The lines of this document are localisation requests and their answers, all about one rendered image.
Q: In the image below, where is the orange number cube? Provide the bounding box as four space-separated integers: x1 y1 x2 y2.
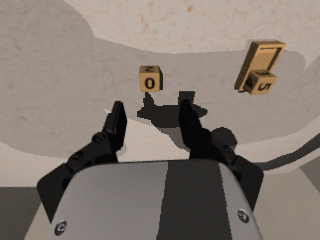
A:
243 69 277 95
139 66 160 92

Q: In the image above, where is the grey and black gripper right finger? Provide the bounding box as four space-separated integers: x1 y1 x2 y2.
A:
178 99 264 212

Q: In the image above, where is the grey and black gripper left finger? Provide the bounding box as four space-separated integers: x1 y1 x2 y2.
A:
37 101 127 224

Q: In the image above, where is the wooden tray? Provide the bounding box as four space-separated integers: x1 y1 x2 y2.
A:
235 41 286 91

